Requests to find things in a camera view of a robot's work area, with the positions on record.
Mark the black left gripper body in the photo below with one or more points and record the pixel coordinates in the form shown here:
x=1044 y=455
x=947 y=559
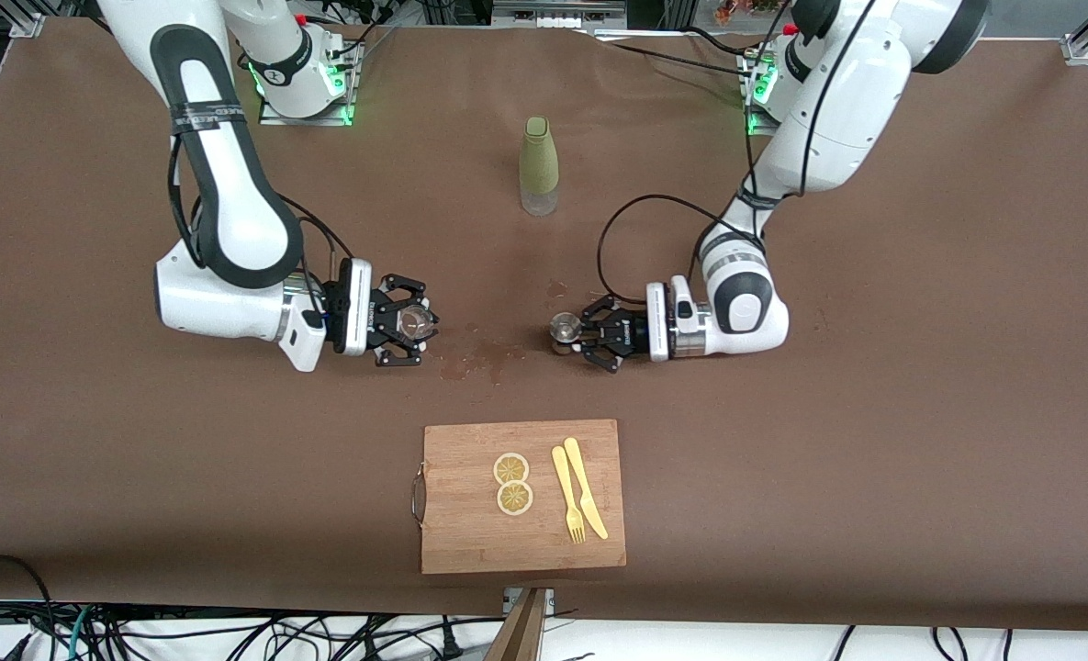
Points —
x=629 y=336

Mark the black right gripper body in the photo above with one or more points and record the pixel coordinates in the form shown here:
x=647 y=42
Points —
x=380 y=317

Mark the small clear glass beaker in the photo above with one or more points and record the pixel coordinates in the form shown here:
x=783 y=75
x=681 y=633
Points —
x=415 y=321

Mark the steel double jigger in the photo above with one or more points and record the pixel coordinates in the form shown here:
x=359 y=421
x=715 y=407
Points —
x=564 y=326

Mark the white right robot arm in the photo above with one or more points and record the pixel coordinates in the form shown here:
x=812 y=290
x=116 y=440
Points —
x=213 y=312

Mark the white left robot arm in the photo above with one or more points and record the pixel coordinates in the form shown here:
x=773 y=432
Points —
x=828 y=110

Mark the yellow plastic fork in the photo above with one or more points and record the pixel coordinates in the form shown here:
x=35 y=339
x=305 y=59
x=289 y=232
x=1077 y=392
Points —
x=566 y=482

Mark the lemon slice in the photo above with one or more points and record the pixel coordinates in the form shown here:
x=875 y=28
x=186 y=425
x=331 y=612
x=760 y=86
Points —
x=510 y=468
x=514 y=498

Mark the yellow plastic knife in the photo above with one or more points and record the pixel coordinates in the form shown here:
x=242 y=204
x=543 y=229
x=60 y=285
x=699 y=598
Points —
x=589 y=503

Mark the green sleeved glass bottle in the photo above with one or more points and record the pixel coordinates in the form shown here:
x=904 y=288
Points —
x=539 y=161

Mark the wooden cutting board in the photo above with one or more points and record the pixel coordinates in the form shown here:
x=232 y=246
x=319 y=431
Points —
x=470 y=532

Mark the brown table mat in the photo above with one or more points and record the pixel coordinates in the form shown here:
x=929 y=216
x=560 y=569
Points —
x=185 y=505

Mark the grey power strip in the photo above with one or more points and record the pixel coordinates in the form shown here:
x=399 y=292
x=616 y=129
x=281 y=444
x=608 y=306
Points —
x=557 y=18

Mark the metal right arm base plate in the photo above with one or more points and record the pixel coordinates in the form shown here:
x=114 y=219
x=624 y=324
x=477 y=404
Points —
x=277 y=117

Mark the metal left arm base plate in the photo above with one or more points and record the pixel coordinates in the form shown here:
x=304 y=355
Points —
x=753 y=128

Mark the metal bracket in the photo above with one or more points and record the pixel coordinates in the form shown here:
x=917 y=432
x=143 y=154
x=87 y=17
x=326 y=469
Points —
x=548 y=597

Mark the wooden post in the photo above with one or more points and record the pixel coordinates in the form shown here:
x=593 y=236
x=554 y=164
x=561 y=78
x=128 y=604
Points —
x=521 y=633

